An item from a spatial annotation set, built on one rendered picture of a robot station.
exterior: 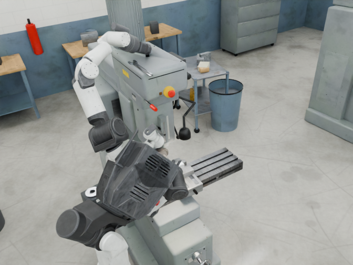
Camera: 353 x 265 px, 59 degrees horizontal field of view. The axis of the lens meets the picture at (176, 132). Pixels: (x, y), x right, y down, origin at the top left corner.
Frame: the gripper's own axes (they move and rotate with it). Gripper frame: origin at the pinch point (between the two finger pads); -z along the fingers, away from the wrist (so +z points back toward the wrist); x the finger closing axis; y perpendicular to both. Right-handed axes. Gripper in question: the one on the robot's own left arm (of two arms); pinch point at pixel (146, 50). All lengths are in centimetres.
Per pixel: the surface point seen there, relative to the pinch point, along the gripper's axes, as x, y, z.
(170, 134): 10, -45, -30
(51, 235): -114, -190, -57
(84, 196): -21, -97, 0
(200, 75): -97, 5, -221
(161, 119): 11.3, -35.5, -13.8
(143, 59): 2.1, -5.6, 2.8
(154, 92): 17.3, -20.5, 6.0
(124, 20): -16.9, 12.8, 5.1
